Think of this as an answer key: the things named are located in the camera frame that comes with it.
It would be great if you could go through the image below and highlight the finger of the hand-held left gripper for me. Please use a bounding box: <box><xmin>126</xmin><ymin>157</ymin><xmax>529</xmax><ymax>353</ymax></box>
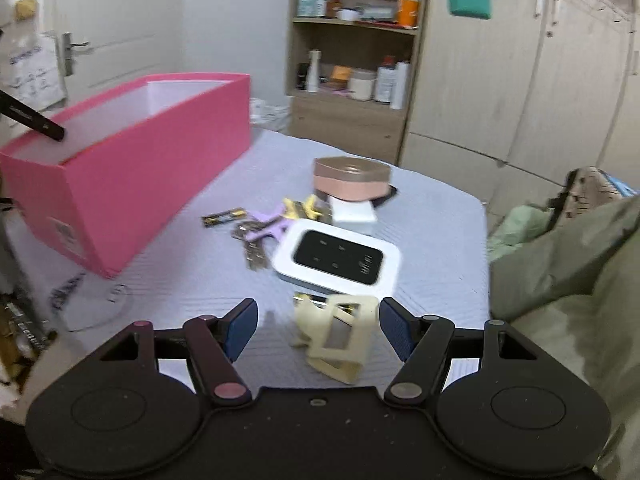
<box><xmin>0</xmin><ymin>91</ymin><xmax>66</xmax><ymax>142</ymax></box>

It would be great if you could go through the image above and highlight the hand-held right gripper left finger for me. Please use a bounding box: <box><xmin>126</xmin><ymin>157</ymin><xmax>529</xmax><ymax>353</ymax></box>
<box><xmin>96</xmin><ymin>298</ymin><xmax>258</xmax><ymax>408</ymax></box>

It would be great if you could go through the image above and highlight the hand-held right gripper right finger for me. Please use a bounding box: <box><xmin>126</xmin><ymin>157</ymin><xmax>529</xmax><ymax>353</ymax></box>
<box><xmin>380</xmin><ymin>298</ymin><xmax>544</xmax><ymax>405</ymax></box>

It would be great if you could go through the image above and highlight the cream silicone case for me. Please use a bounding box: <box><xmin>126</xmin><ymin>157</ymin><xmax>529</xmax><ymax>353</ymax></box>
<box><xmin>291</xmin><ymin>294</ymin><xmax>379</xmax><ymax>386</ymax></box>

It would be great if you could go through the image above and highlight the key bunch with purple keychain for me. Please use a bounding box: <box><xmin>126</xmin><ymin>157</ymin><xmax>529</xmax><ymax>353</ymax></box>
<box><xmin>231</xmin><ymin>208</ymin><xmax>292</xmax><ymax>272</ymax></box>

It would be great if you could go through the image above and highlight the white router with black screen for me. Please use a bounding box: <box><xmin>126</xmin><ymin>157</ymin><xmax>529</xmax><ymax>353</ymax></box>
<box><xmin>271</xmin><ymin>219</ymin><xmax>402</xmax><ymax>297</ymax></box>

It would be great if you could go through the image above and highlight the pink cardboard box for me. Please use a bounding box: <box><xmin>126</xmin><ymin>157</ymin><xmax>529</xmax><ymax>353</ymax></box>
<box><xmin>0</xmin><ymin>73</ymin><xmax>252</xmax><ymax>279</ymax></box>

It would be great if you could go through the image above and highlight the white charger block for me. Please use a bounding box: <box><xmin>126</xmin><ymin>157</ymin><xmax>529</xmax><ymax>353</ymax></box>
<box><xmin>328</xmin><ymin>197</ymin><xmax>379</xmax><ymax>236</ymax></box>

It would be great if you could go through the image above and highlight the yellow hair clip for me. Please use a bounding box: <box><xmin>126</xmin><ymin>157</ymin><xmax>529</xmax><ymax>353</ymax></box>
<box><xmin>282</xmin><ymin>196</ymin><xmax>323</xmax><ymax>222</ymax></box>

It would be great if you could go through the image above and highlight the rose gold compact case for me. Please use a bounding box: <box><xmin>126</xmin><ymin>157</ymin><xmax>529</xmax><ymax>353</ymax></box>
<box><xmin>313</xmin><ymin>156</ymin><xmax>392</xmax><ymax>202</ymax></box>

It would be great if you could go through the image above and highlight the white printed plastic bag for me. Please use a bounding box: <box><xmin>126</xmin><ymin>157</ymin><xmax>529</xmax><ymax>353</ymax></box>
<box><xmin>0</xmin><ymin>30</ymin><xmax>69</xmax><ymax>112</ymax></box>

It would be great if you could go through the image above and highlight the white patterned tablecloth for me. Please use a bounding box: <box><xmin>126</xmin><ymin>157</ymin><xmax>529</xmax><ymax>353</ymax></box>
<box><xmin>5</xmin><ymin>125</ymin><xmax>489</xmax><ymax>392</ymax></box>

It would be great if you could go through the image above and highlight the white door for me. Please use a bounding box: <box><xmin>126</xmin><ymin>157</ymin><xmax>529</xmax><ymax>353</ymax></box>
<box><xmin>44</xmin><ymin>0</ymin><xmax>187</xmax><ymax>107</ymax></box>

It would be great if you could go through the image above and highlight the light green cloth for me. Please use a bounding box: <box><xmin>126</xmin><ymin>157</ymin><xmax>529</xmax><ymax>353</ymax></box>
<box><xmin>487</xmin><ymin>204</ymin><xmax>557</xmax><ymax>262</ymax></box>

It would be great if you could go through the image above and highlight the olive green quilt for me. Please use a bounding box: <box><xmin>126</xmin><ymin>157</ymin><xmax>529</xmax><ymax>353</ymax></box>
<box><xmin>490</xmin><ymin>195</ymin><xmax>640</xmax><ymax>480</ymax></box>

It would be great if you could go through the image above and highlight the wooden shelf cabinet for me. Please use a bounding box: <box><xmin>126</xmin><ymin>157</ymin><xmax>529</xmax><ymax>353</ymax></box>
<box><xmin>285</xmin><ymin>0</ymin><xmax>432</xmax><ymax>166</ymax></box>

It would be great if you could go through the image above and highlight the white tissue package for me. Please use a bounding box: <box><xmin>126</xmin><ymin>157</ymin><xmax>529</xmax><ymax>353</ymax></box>
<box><xmin>249</xmin><ymin>97</ymin><xmax>291</xmax><ymax>132</ymax></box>

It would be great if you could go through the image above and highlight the patterned beige bag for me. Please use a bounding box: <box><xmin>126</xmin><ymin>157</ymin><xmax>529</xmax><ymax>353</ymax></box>
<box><xmin>550</xmin><ymin>166</ymin><xmax>640</xmax><ymax>231</ymax></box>

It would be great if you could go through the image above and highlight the white tube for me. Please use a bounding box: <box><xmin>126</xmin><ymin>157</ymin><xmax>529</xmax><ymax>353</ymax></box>
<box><xmin>390</xmin><ymin>60</ymin><xmax>411</xmax><ymax>111</ymax></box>

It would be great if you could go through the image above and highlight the white spray can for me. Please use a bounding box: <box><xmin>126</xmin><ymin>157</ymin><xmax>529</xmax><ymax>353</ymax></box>
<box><xmin>374</xmin><ymin>55</ymin><xmax>397</xmax><ymax>106</ymax></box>

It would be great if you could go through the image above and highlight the slim white bottle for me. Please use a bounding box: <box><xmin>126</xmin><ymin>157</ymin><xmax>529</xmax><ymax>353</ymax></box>
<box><xmin>305</xmin><ymin>49</ymin><xmax>321</xmax><ymax>93</ymax></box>

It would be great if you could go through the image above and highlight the light wooden wardrobe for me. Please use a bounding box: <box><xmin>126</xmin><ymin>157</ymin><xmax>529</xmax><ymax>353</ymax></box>
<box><xmin>400</xmin><ymin>0</ymin><xmax>640</xmax><ymax>213</ymax></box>

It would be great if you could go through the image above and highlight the flat boxes stack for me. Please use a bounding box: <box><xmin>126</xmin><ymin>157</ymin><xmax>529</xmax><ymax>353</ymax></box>
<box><xmin>359</xmin><ymin>4</ymin><xmax>397</xmax><ymax>24</ymax></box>

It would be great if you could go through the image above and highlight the orange cup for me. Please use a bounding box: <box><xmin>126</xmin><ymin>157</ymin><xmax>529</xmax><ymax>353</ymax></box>
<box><xmin>396</xmin><ymin>0</ymin><xmax>420</xmax><ymax>29</ymax></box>

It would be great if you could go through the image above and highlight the metal door handle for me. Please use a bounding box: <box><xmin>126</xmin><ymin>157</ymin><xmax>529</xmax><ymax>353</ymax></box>
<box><xmin>57</xmin><ymin>32</ymin><xmax>94</xmax><ymax>79</ymax></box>

